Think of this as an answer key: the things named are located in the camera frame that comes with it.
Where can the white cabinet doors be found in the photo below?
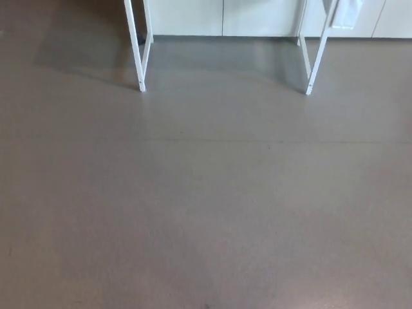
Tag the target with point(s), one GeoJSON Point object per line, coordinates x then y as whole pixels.
{"type": "Point", "coordinates": [225, 17]}

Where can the white hanging cloth bag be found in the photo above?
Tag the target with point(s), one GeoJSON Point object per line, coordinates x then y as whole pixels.
{"type": "Point", "coordinates": [347, 14]}

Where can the white metal table leg frame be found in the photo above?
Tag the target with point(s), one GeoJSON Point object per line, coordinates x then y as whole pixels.
{"type": "Point", "coordinates": [142, 64]}
{"type": "Point", "coordinates": [313, 71]}

